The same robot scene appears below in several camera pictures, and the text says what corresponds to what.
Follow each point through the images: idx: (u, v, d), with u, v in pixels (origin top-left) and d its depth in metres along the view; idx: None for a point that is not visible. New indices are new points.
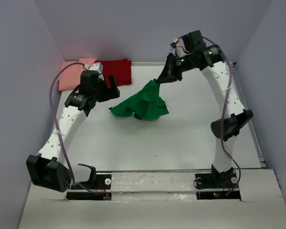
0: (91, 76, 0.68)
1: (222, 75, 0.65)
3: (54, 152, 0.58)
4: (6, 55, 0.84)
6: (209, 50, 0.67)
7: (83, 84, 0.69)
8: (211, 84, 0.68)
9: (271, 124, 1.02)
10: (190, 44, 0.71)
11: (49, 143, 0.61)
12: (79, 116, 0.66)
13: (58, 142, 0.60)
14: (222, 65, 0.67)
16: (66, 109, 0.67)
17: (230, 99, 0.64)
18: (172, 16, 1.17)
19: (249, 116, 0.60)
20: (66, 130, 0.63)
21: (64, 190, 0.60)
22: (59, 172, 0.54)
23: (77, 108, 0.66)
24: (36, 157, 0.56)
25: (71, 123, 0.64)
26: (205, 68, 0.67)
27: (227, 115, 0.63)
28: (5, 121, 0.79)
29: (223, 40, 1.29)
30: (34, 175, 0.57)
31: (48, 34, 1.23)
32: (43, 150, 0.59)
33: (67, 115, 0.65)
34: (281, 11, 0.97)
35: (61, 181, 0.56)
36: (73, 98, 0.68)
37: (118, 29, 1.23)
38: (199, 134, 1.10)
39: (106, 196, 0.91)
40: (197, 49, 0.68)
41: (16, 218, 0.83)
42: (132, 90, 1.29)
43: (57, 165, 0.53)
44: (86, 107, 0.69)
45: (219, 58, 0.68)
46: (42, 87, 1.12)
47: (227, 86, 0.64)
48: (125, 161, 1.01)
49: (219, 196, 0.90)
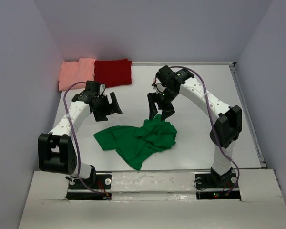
0: (97, 83, 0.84)
1: (196, 87, 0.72)
3: (65, 131, 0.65)
4: (5, 55, 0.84)
6: (178, 74, 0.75)
7: (87, 88, 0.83)
8: (192, 98, 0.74)
9: (271, 124, 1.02)
10: (162, 78, 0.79)
11: (59, 125, 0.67)
12: (85, 108, 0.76)
13: (68, 124, 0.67)
14: (193, 79, 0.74)
16: (74, 103, 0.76)
17: (212, 102, 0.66)
18: (172, 15, 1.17)
19: (237, 111, 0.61)
20: (75, 116, 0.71)
21: (70, 172, 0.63)
22: (69, 149, 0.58)
23: (83, 102, 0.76)
24: (48, 134, 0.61)
25: (79, 111, 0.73)
26: (180, 88, 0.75)
27: (215, 116, 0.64)
28: (4, 121, 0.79)
29: (223, 40, 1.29)
30: (43, 153, 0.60)
31: (48, 35, 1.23)
32: (54, 130, 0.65)
33: (75, 106, 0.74)
34: (280, 11, 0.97)
35: (69, 159, 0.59)
36: (79, 96, 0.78)
37: (118, 29, 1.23)
38: (199, 134, 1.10)
39: (106, 196, 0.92)
40: (167, 78, 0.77)
41: (16, 218, 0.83)
42: (132, 90, 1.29)
43: (68, 140, 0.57)
44: (90, 103, 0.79)
45: (189, 76, 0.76)
46: (42, 87, 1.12)
47: (203, 93, 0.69)
48: (124, 161, 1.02)
49: (219, 196, 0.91)
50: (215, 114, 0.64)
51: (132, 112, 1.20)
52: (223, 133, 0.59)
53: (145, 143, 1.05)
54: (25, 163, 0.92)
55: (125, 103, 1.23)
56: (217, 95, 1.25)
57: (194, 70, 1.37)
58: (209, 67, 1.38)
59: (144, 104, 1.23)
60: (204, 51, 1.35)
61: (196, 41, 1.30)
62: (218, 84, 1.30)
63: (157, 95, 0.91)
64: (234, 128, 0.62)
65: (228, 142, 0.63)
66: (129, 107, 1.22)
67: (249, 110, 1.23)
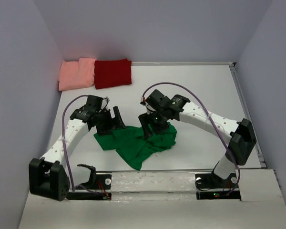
0: (97, 98, 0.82)
1: (196, 111, 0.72)
3: (57, 157, 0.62)
4: (6, 55, 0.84)
6: (173, 102, 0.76)
7: (88, 103, 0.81)
8: (194, 122, 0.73)
9: (271, 124, 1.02)
10: (154, 103, 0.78)
11: (53, 148, 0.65)
12: (82, 128, 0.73)
13: (62, 148, 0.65)
14: (189, 105, 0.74)
16: (71, 121, 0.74)
17: (219, 122, 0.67)
18: (172, 15, 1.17)
19: (247, 125, 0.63)
20: (70, 139, 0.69)
21: (62, 199, 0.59)
22: (61, 176, 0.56)
23: (81, 121, 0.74)
24: (40, 160, 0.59)
25: (76, 132, 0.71)
26: (180, 116, 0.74)
27: (227, 136, 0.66)
28: (4, 121, 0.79)
29: (223, 40, 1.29)
30: (35, 177, 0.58)
31: (48, 35, 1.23)
32: (47, 153, 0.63)
33: (72, 126, 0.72)
34: (280, 11, 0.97)
35: (60, 186, 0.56)
36: (78, 113, 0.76)
37: (118, 29, 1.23)
38: (200, 134, 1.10)
39: (106, 196, 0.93)
40: (162, 106, 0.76)
41: (16, 218, 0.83)
42: (132, 90, 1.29)
43: (60, 168, 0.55)
44: (89, 121, 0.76)
45: (184, 101, 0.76)
46: (42, 87, 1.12)
47: (205, 116, 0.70)
48: (124, 162, 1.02)
49: (219, 196, 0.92)
50: (226, 134, 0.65)
51: (132, 113, 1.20)
52: (240, 152, 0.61)
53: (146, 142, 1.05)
54: (25, 163, 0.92)
55: (125, 104, 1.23)
56: (217, 96, 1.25)
57: (194, 70, 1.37)
58: (209, 67, 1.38)
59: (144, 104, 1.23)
60: (204, 51, 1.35)
61: (196, 41, 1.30)
62: (218, 84, 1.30)
63: (148, 117, 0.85)
64: (250, 142, 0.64)
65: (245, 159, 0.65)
66: (129, 108, 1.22)
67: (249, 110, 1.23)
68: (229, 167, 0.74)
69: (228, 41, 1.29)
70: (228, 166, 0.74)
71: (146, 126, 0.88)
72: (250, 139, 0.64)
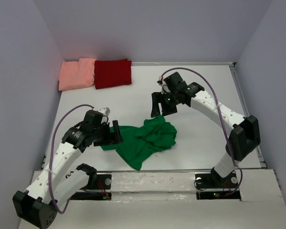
0: (97, 114, 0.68)
1: (207, 99, 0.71)
3: (40, 192, 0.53)
4: (6, 55, 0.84)
6: (188, 88, 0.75)
7: (85, 119, 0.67)
8: (203, 110, 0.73)
9: (271, 124, 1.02)
10: (170, 85, 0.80)
11: (38, 180, 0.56)
12: (74, 155, 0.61)
13: (47, 181, 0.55)
14: (203, 93, 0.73)
16: (63, 144, 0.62)
17: (226, 113, 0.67)
18: (172, 15, 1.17)
19: (253, 121, 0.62)
20: (57, 169, 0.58)
21: (46, 226, 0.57)
22: (43, 213, 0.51)
23: (72, 146, 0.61)
24: (23, 193, 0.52)
25: (64, 161, 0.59)
26: (190, 101, 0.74)
27: (229, 128, 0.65)
28: (4, 121, 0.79)
29: (223, 40, 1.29)
30: (18, 210, 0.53)
31: (48, 35, 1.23)
32: (30, 186, 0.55)
33: (62, 151, 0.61)
34: (280, 11, 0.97)
35: (43, 220, 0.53)
36: (71, 133, 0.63)
37: (118, 29, 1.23)
38: (200, 134, 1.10)
39: (106, 196, 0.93)
40: (178, 89, 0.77)
41: (16, 218, 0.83)
42: (132, 90, 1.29)
43: (41, 206, 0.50)
44: (83, 144, 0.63)
45: (199, 89, 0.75)
46: (42, 87, 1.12)
47: (215, 105, 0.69)
48: (124, 162, 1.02)
49: (219, 196, 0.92)
50: (229, 125, 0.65)
51: (132, 112, 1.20)
52: (239, 145, 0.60)
53: (145, 143, 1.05)
54: (25, 163, 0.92)
55: (125, 104, 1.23)
56: (217, 95, 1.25)
57: (194, 70, 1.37)
58: (209, 67, 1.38)
59: (144, 104, 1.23)
60: (204, 51, 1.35)
61: (196, 41, 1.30)
62: (218, 84, 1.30)
63: (161, 96, 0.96)
64: (252, 141, 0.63)
65: (244, 156, 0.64)
66: (129, 107, 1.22)
67: (249, 110, 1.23)
68: (230, 165, 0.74)
69: (228, 41, 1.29)
70: (228, 164, 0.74)
71: (156, 103, 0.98)
72: (254, 137, 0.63)
